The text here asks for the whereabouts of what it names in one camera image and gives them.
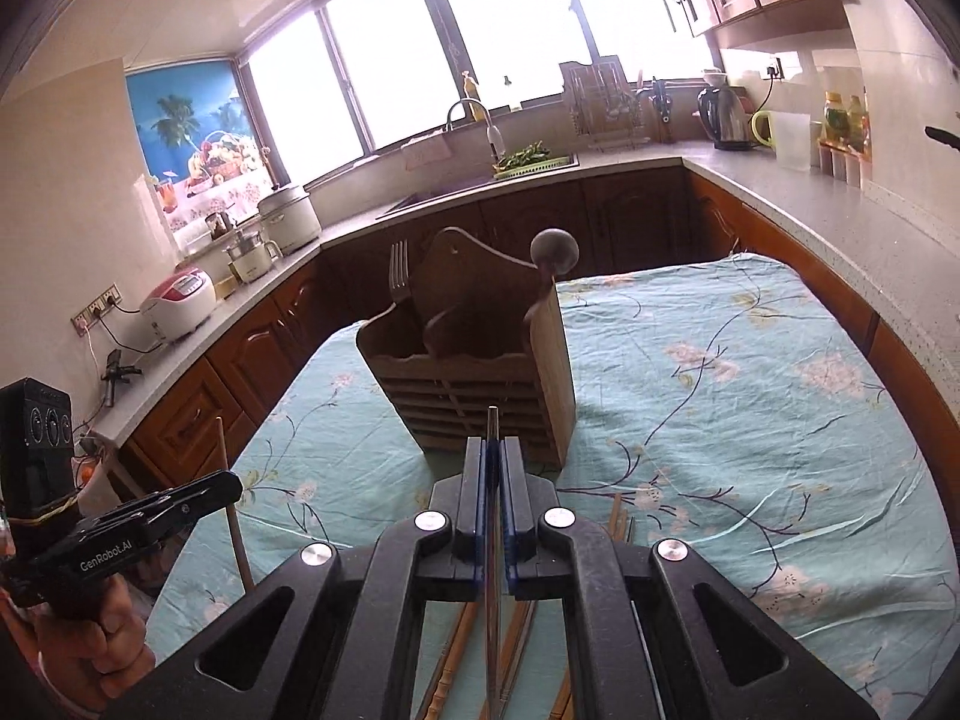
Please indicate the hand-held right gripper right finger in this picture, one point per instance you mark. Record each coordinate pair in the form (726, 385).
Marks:
(513, 525)

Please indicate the large white cooker pot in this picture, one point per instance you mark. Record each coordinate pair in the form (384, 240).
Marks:
(289, 221)

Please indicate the metal chopstick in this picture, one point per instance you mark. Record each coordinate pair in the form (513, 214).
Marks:
(493, 630)
(630, 531)

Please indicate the wooden utensil holder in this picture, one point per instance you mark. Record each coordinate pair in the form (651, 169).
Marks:
(480, 390)

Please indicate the wooden spoon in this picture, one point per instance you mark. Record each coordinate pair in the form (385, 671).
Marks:
(555, 249)

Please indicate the green vegetable basket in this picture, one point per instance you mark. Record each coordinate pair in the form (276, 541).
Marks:
(529, 161)

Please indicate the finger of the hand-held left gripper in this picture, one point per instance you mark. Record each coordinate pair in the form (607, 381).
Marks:
(199, 499)

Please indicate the kitchen faucet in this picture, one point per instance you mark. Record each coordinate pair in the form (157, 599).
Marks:
(493, 141)

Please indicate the dish rack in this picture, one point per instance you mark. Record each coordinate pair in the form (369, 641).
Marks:
(600, 105)

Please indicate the speckled kitchen countertop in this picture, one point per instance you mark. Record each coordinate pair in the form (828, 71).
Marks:
(825, 217)

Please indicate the spice jar set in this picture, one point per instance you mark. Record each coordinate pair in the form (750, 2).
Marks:
(840, 163)

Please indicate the yellow dish soap bottle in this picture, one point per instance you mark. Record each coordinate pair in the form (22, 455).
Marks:
(474, 101)

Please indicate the beach wall poster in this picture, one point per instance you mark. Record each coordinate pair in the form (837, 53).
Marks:
(180, 120)

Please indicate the yellow lid jar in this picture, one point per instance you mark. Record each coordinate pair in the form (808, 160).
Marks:
(835, 120)

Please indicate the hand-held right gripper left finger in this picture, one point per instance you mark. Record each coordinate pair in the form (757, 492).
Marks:
(472, 510)

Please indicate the wooden base cabinets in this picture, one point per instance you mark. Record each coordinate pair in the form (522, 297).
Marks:
(622, 210)

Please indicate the kitchen sink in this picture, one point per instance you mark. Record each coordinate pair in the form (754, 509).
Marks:
(450, 191)

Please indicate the red white rice cooker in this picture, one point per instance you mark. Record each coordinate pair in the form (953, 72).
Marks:
(176, 304)

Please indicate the small black tripod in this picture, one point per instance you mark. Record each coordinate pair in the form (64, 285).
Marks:
(116, 375)

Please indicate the metal fork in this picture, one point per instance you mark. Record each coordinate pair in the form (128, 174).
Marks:
(400, 270)

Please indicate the wall power socket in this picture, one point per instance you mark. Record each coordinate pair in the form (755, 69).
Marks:
(96, 309)

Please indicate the notched bamboo chopstick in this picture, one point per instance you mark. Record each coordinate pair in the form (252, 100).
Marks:
(451, 652)

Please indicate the wall socket with plug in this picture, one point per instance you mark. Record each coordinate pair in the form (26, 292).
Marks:
(774, 69)

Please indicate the steel electric kettle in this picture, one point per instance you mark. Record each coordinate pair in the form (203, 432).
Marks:
(726, 120)

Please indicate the white plastic jug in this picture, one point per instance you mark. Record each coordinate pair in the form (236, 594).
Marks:
(791, 139)

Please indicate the teal floral tablecloth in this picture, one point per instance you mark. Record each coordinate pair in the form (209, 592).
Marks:
(712, 427)

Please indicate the wooden chopstick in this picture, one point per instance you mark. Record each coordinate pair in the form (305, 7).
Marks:
(616, 525)
(237, 547)
(517, 637)

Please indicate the person's left hand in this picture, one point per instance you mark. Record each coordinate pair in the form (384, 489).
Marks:
(112, 652)

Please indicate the yellow lid bottle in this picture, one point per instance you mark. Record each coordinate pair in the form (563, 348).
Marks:
(859, 124)

